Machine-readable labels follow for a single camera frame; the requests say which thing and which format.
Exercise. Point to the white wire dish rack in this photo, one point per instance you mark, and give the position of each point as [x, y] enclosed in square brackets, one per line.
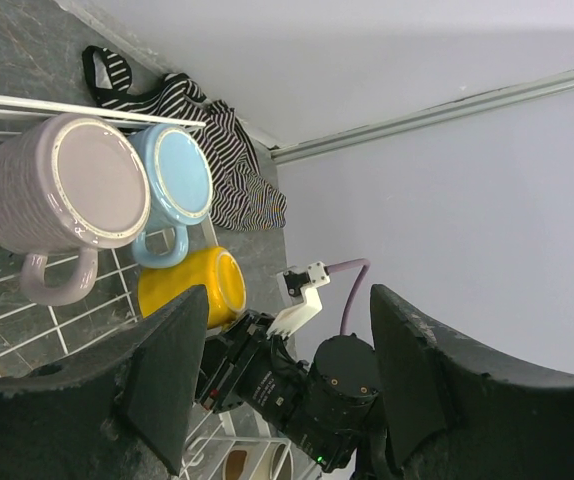
[59, 319]

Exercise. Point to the metal steel cup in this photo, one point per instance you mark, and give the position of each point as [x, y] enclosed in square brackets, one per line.
[260, 461]

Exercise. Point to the striped cloth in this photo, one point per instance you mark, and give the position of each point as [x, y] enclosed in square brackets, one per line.
[243, 199]

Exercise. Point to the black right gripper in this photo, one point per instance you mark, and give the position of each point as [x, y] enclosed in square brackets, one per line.
[243, 364]

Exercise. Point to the yellow plastic cup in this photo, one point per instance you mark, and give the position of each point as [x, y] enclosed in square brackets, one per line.
[215, 268]

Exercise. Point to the lilac textured mug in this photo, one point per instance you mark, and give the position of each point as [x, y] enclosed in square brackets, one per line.
[70, 187]

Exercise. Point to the light blue textured mug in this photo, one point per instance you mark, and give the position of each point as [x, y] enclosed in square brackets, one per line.
[181, 190]

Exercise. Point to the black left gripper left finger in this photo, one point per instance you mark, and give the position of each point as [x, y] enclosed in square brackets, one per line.
[112, 408]

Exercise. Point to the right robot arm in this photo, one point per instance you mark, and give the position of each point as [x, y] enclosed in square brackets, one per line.
[331, 409]

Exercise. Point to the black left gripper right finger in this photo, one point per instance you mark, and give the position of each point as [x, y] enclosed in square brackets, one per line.
[456, 408]

